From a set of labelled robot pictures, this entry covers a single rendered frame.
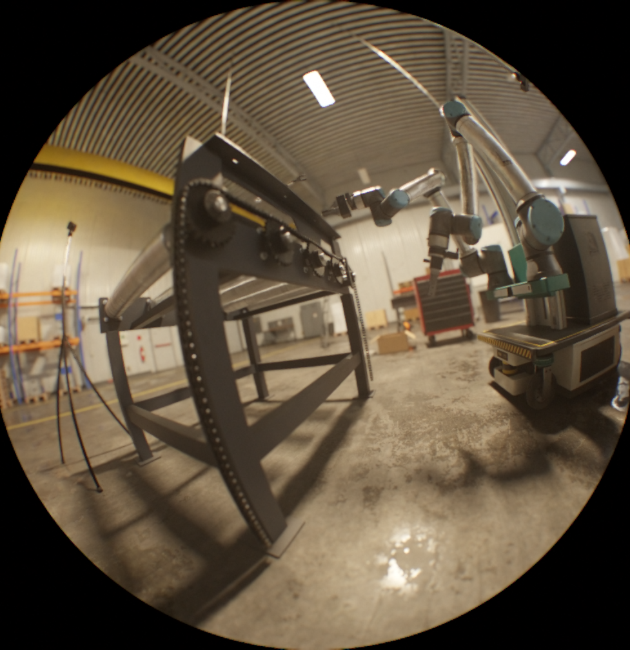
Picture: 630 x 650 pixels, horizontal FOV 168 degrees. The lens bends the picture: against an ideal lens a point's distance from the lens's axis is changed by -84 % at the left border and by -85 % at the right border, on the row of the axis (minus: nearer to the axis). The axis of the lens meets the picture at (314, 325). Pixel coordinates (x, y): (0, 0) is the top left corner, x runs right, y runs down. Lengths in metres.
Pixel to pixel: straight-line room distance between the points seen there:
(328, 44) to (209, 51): 3.38
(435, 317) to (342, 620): 2.86
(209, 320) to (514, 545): 0.86
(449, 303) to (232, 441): 2.80
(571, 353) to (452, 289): 2.14
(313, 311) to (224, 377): 10.94
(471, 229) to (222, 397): 0.92
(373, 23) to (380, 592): 9.12
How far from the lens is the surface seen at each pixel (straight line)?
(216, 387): 0.44
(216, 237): 0.50
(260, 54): 8.15
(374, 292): 11.02
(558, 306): 1.26
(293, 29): 8.04
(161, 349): 10.24
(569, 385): 1.17
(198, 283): 0.45
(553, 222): 0.90
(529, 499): 0.76
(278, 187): 0.96
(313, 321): 11.37
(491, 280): 1.44
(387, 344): 3.00
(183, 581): 0.73
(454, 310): 2.96
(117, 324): 1.37
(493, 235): 5.33
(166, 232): 0.61
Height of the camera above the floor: 0.56
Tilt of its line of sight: 1 degrees up
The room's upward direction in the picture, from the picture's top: 11 degrees counter-clockwise
